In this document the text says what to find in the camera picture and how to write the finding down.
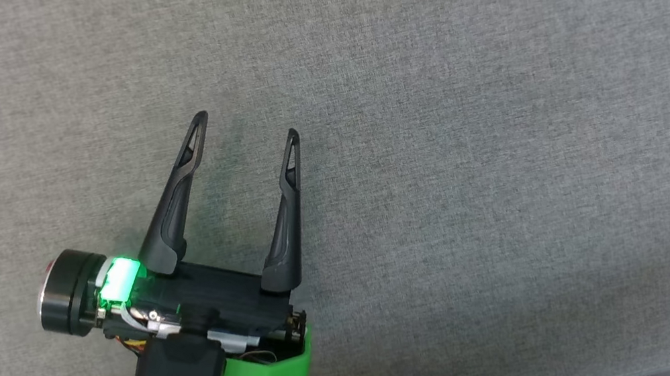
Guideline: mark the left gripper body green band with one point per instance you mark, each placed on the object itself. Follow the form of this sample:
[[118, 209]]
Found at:
[[224, 298]]

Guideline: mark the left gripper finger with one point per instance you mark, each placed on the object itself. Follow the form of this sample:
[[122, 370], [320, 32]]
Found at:
[[173, 215], [286, 244]]

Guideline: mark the grey fabric sofa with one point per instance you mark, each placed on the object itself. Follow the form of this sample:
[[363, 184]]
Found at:
[[473, 158]]

